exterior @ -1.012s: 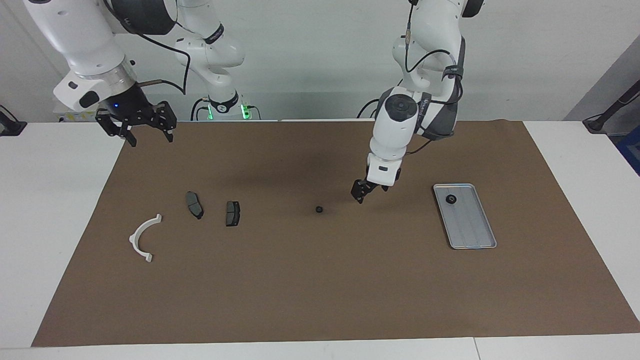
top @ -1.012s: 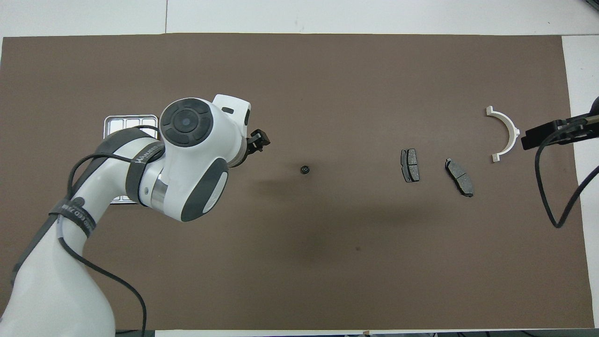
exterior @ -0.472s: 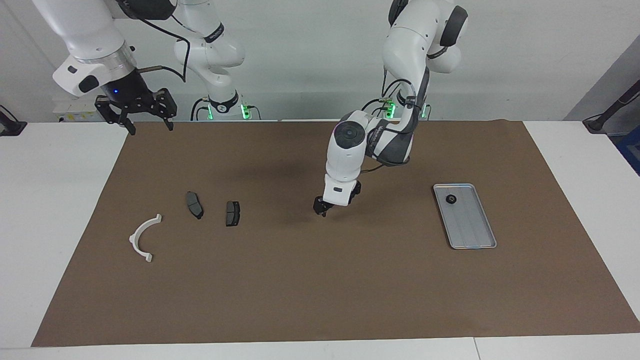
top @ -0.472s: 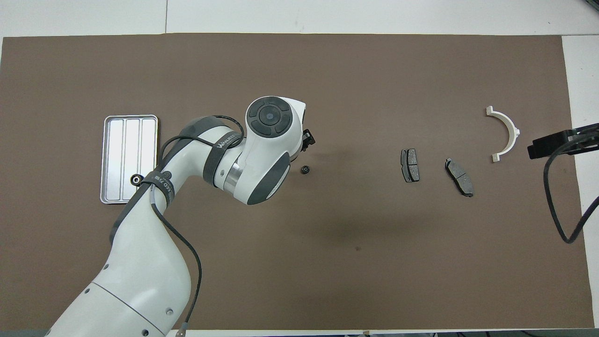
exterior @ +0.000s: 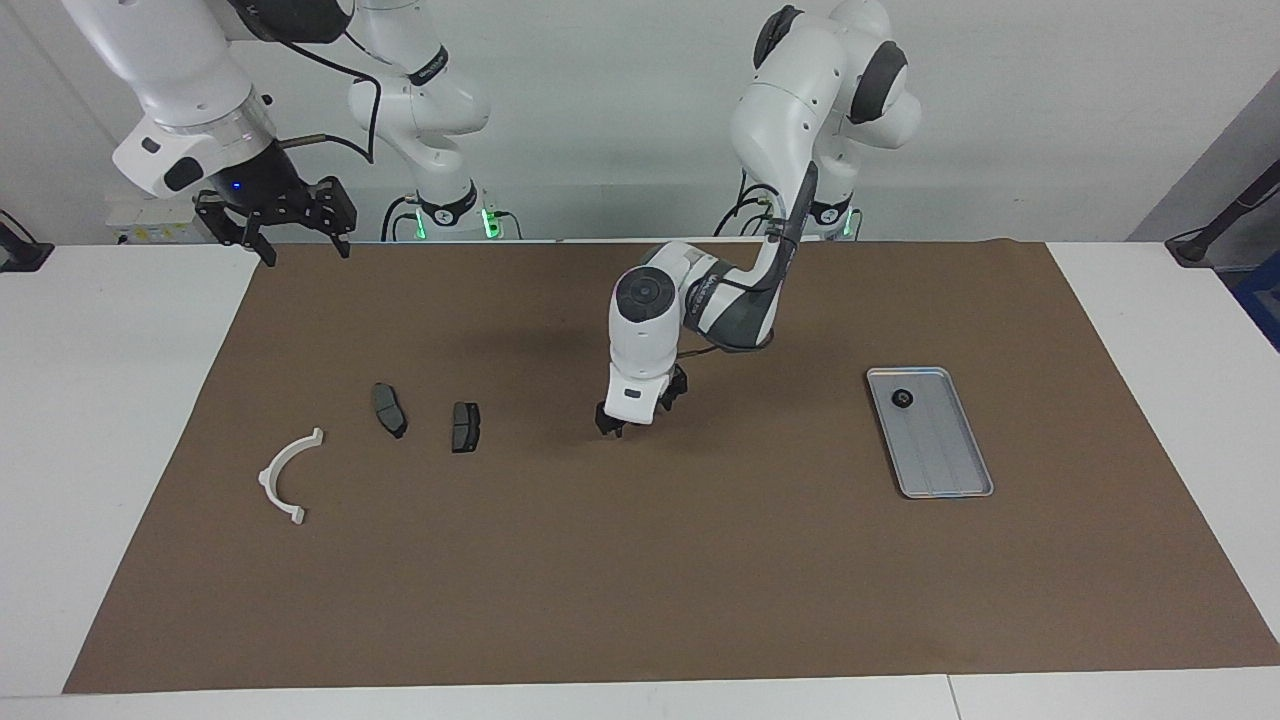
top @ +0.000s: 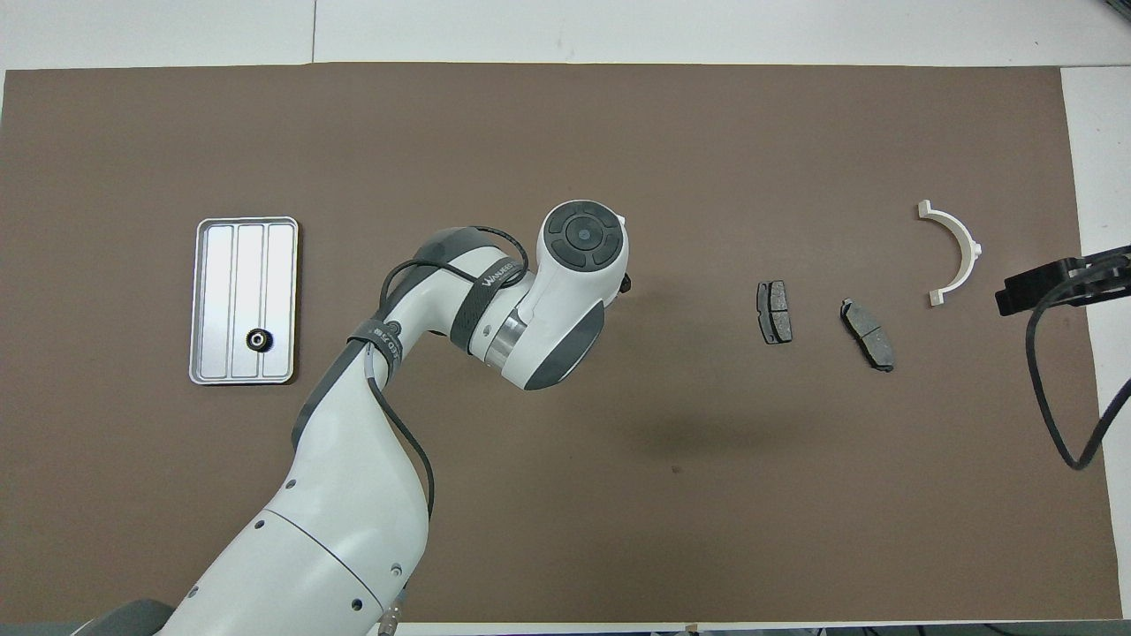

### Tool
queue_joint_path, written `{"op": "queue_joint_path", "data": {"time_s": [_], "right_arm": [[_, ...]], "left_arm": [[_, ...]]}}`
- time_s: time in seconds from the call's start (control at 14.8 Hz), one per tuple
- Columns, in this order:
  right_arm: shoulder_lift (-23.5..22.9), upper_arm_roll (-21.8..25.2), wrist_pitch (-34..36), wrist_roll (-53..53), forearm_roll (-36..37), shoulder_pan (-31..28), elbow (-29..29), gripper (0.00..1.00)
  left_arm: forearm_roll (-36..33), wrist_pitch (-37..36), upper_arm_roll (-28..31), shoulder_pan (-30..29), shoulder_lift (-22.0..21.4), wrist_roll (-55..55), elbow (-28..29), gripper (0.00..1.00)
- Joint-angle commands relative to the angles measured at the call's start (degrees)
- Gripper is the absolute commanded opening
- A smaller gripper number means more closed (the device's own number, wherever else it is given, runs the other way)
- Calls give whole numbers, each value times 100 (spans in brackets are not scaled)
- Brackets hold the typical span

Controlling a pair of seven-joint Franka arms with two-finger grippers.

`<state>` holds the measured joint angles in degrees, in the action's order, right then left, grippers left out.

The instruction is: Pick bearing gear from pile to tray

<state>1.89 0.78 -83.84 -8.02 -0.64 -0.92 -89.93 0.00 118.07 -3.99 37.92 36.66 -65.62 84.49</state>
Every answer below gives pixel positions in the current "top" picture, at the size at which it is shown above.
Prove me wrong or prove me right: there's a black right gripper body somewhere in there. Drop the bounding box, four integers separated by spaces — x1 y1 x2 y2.
1074 246 1131 306

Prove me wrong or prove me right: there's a silver metal tray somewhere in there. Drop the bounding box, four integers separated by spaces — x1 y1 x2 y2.
189 216 300 385

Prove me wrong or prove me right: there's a dark rectangular brake pad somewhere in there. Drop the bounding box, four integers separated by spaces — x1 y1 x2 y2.
757 280 794 345

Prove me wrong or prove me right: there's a grey oblong brake pad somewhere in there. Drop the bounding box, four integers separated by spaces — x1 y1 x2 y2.
839 299 896 373

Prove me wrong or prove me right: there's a brown table mat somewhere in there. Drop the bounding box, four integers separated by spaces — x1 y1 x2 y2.
0 62 1123 624

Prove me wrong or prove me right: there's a white curved plastic bracket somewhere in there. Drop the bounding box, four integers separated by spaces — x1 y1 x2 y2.
916 200 983 307

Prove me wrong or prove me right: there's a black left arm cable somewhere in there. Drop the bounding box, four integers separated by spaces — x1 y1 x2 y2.
362 228 531 522

